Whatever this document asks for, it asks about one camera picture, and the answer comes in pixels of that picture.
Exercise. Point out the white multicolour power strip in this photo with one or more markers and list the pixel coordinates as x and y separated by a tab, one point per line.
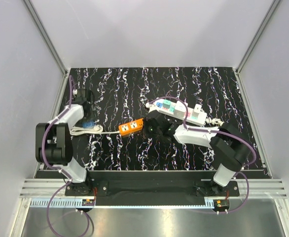
200	121

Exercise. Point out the blue cube adapter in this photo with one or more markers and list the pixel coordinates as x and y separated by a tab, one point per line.
88	124

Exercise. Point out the white power strip cord plug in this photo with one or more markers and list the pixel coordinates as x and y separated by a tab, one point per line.
214	121

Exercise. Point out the orange power strip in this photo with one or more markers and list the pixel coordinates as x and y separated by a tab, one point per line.
131	127

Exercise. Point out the white charger plug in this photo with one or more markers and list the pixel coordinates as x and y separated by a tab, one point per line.
196	111

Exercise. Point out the white cube adapter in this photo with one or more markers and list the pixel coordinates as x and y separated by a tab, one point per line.
179	109

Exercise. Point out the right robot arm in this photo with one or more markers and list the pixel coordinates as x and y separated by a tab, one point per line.
229	145

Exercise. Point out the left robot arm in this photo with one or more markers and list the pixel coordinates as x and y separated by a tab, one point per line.
54	144

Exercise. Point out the teal plug adapter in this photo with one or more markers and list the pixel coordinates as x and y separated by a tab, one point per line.
166	104

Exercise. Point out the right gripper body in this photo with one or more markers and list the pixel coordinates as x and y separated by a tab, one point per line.
152	131

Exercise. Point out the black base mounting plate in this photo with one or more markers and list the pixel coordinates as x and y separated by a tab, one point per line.
153	188

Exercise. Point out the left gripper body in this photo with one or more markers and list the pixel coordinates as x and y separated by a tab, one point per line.
92	116

